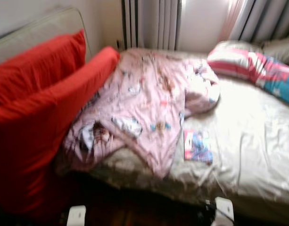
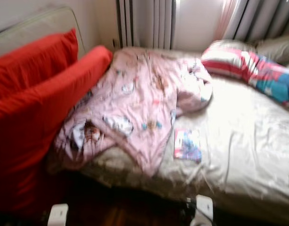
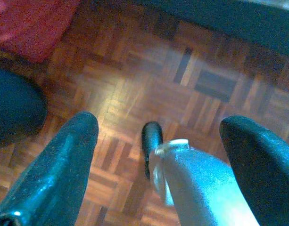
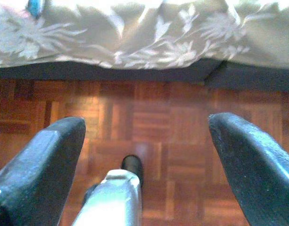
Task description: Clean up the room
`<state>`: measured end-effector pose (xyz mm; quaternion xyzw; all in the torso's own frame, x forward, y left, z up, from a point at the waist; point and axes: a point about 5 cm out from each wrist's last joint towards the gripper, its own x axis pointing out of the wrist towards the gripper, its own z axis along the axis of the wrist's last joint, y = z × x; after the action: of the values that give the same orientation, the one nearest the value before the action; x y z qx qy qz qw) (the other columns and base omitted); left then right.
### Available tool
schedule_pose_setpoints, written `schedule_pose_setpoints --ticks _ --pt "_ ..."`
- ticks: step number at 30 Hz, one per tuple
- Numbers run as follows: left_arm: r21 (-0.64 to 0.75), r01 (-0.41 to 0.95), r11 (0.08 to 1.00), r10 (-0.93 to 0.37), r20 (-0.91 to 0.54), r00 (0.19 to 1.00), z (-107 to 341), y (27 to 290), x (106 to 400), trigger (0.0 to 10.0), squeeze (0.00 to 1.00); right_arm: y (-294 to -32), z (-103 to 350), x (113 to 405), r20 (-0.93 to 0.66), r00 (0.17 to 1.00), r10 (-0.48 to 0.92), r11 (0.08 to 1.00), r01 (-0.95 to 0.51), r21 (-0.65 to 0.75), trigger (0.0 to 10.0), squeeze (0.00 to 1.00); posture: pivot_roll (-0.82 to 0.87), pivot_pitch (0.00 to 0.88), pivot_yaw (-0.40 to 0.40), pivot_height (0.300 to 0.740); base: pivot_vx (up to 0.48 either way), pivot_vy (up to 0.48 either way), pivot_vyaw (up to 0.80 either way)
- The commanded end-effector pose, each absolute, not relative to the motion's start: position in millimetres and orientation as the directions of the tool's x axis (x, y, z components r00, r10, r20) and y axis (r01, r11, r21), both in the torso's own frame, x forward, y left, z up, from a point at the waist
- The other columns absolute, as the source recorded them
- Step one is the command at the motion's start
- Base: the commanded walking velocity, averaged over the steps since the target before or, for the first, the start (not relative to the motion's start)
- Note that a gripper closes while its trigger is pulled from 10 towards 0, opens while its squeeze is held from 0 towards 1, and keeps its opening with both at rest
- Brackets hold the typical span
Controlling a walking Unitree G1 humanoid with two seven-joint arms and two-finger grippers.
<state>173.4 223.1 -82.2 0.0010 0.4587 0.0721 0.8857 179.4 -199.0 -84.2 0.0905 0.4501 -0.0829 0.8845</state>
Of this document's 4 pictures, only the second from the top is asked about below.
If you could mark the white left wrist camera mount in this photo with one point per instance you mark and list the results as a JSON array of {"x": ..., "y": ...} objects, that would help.
[{"x": 58, "y": 215}]

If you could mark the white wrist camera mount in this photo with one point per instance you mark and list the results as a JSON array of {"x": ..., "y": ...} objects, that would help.
[
  {"x": 204, "y": 207},
  {"x": 58, "y": 215}
]

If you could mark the colourful comic book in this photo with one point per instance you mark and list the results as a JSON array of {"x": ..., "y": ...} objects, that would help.
[{"x": 187, "y": 146}]

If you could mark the red cushion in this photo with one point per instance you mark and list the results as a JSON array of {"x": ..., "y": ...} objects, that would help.
[
  {"x": 31, "y": 150},
  {"x": 31, "y": 66}
]

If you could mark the bright window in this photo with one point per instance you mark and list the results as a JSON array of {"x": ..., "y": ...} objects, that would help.
[{"x": 198, "y": 23}]

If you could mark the red white blue striped pillow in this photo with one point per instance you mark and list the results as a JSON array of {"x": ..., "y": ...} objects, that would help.
[{"x": 252, "y": 70}]

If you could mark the beige pillow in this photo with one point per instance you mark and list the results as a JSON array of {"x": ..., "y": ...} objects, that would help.
[{"x": 276, "y": 49}]

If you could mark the beige floral bed sheet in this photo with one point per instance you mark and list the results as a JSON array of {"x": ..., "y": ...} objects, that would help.
[{"x": 243, "y": 141}]

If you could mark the grey striped curtain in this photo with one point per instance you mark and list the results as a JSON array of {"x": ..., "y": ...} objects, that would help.
[
  {"x": 262, "y": 19},
  {"x": 146, "y": 23}
]

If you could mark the grey upholstered panel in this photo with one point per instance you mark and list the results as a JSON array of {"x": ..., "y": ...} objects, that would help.
[{"x": 36, "y": 28}]

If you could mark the pink cartoon print quilt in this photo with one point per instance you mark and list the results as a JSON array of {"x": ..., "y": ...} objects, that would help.
[{"x": 139, "y": 94}]

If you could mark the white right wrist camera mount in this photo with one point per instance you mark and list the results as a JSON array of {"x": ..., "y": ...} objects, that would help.
[{"x": 204, "y": 207}]

